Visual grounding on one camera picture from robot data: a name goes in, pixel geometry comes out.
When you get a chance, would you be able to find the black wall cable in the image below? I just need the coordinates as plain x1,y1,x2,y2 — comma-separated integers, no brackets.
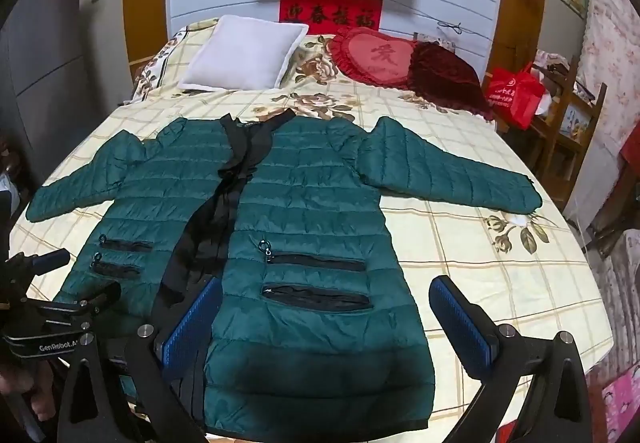
301,0,490,40

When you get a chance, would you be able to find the white pillow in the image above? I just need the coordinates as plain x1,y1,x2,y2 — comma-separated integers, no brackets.
178,14,310,92

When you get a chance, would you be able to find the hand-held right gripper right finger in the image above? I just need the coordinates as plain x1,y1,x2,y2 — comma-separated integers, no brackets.
429,275,601,443

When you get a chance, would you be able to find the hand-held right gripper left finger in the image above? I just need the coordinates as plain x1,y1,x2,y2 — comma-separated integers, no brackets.
50,279,226,443

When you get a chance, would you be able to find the grey refrigerator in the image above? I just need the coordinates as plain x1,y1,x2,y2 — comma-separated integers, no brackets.
0,0,137,151

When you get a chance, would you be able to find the red heart-shaped cushion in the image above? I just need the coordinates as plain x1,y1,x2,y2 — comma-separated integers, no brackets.
327,26,419,90

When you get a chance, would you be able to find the pink floral cloth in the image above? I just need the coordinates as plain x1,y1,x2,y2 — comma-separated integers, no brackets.
564,0,640,246

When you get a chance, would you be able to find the floral checked bed sheet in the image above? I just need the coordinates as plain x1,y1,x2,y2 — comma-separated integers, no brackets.
10,17,617,430

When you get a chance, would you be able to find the red plastic bag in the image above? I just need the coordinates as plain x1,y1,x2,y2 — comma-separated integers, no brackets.
482,62,547,132

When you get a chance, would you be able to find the wooden chair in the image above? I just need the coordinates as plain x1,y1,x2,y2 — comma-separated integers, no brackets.
500,56,609,224

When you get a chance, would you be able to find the green puffer jacket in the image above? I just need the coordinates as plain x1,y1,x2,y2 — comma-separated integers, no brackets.
25,109,544,437

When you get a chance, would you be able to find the dark red velvet cushion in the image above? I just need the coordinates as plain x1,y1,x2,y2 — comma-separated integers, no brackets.
407,42,497,122

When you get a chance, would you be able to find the red wall banner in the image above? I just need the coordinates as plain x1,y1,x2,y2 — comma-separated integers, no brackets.
278,0,384,35

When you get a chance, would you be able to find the person's left hand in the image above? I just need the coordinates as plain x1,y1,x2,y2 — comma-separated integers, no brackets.
0,362,57,423

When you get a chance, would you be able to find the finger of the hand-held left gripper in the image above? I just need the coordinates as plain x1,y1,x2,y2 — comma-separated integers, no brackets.
4,248,72,280
31,280,123,325

